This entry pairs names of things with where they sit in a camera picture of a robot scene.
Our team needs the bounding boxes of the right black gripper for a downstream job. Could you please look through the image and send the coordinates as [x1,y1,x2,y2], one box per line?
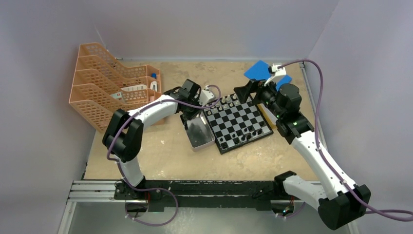
[234,76,285,119]

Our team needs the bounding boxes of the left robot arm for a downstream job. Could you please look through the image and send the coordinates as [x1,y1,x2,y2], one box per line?
[102,79,215,199]

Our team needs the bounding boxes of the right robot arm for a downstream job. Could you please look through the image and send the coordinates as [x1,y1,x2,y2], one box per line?
[234,79,371,230]

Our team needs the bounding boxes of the black white chess board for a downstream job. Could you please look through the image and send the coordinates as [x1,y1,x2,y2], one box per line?
[203,94,273,154]

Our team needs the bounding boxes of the blue notebook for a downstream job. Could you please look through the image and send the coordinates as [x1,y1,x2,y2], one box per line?
[244,60,292,90]

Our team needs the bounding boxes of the white stapler in rack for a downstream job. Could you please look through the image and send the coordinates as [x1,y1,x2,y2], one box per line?
[150,81,158,92]

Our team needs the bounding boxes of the silver metal tin tray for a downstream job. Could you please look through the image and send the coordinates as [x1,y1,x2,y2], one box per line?
[180,113,215,152]

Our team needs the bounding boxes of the white label box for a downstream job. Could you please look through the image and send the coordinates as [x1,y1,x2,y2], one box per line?
[121,84,148,92]

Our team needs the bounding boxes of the orange plastic file rack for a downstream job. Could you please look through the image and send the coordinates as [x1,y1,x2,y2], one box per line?
[69,42,163,133]

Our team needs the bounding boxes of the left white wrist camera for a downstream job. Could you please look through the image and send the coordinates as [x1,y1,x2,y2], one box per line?
[198,89,216,106]

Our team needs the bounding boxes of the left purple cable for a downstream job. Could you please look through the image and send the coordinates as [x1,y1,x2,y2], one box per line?
[106,84,222,195]

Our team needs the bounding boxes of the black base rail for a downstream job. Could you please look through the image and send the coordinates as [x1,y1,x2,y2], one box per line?
[114,180,298,213]

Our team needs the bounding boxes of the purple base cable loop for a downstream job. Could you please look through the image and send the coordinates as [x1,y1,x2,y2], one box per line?
[125,189,179,227]

